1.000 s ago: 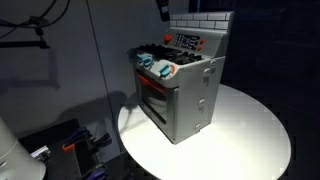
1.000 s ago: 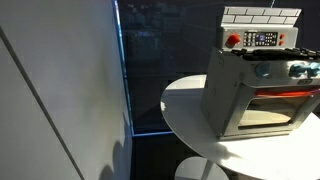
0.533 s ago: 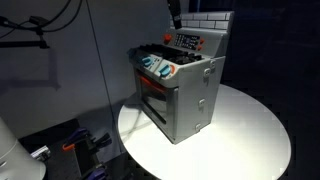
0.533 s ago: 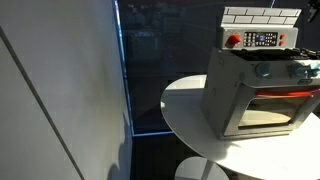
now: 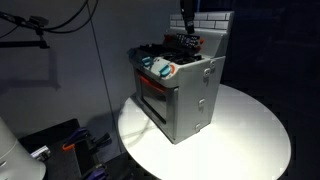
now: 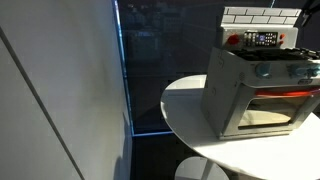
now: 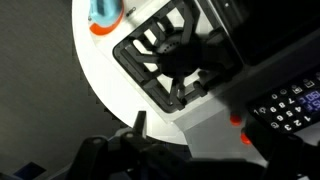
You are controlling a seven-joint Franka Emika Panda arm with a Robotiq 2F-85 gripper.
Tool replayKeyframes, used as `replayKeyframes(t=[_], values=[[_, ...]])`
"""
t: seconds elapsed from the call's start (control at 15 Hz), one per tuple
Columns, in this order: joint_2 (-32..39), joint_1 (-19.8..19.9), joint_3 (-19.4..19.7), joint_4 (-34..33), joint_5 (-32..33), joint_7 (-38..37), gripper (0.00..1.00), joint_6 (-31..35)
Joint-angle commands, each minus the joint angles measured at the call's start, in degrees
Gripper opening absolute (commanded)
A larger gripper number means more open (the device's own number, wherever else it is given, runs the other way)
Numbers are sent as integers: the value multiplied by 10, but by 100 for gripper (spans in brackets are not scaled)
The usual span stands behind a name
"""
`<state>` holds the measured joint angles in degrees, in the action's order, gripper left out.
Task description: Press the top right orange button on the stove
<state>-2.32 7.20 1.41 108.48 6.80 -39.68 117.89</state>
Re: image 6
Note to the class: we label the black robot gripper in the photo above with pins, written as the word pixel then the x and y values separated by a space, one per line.
pixel 311 10

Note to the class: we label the small orange button above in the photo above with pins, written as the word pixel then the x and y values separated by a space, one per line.
pixel 282 36

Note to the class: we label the small orange button below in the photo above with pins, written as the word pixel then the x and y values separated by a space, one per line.
pixel 281 42

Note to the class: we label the black stove keypad panel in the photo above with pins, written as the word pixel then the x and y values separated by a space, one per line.
pixel 260 39

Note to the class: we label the blue stove knob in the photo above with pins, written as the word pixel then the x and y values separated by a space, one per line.
pixel 313 70
pixel 263 70
pixel 297 70

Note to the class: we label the large red stove button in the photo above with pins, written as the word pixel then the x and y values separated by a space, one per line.
pixel 233 39

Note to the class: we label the silver toy stove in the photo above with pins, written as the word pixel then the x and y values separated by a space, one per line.
pixel 226 100

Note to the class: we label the black burner grate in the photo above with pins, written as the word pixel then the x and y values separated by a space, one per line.
pixel 303 53
pixel 260 55

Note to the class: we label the round white table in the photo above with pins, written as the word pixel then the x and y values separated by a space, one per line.
pixel 253 156

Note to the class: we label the white table base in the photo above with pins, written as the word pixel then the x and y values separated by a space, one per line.
pixel 193 170

